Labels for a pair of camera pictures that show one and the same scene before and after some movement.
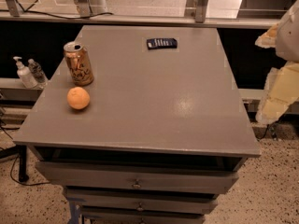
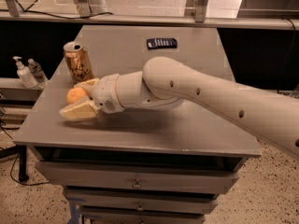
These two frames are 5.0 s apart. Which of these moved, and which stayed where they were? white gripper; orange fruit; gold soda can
Moved: white gripper
Stayed: orange fruit; gold soda can
